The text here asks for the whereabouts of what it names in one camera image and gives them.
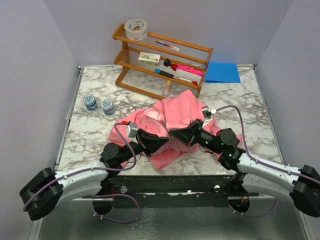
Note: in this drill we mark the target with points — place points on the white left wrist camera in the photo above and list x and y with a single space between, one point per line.
131 130

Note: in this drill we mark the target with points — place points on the wooden three-tier shelf rack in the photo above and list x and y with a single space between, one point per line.
141 78

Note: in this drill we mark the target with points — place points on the pink zip jacket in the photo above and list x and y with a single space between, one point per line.
165 115

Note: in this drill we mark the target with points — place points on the white staples box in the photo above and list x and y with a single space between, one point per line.
149 58

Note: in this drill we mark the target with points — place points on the clear tape roll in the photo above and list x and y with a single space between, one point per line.
136 29

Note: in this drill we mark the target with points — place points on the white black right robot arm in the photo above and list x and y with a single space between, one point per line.
302 184

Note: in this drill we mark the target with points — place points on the blue black marker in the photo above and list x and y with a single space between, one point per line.
163 73

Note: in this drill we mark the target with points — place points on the blue folder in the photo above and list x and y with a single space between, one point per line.
219 72

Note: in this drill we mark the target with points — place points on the yellow pink glue stick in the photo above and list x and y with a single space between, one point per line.
167 88

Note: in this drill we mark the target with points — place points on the red clear pen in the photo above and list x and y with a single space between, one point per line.
167 45

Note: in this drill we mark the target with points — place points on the black metal base rail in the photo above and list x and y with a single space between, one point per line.
169 191

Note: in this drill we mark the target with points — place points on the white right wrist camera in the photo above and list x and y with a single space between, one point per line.
208 115

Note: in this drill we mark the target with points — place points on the white red pen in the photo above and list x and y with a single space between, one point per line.
188 80

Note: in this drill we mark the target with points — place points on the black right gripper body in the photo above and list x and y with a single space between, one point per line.
199 134

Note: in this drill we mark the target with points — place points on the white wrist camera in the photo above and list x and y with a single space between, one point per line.
208 115
131 130

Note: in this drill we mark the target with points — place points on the pink highlighter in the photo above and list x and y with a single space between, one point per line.
190 70

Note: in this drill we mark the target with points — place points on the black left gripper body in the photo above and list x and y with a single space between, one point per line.
140 144

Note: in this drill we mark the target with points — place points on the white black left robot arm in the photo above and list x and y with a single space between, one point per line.
50 188

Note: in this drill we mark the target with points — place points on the blue white paint jar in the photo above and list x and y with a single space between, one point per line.
108 107
90 102

